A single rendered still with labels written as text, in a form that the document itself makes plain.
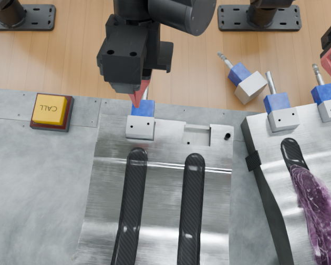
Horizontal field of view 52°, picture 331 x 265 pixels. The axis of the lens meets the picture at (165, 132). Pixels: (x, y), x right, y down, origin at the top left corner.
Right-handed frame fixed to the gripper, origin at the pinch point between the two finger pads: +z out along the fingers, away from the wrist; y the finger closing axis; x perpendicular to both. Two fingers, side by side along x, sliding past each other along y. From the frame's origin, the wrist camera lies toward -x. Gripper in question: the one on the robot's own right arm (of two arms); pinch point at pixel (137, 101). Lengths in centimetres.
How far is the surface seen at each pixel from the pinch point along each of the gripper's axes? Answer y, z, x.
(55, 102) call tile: -19.6, 12.4, 12.8
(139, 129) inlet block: -0.2, 8.8, 3.1
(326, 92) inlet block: 36.5, 6.5, 17.0
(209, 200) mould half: 13.9, 17.2, -5.0
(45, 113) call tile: -21.4, 13.6, 10.5
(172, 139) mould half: 6.0, 11.5, 3.9
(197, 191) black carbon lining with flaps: 11.5, 16.9, -3.6
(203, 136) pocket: 12.1, 12.8, 7.1
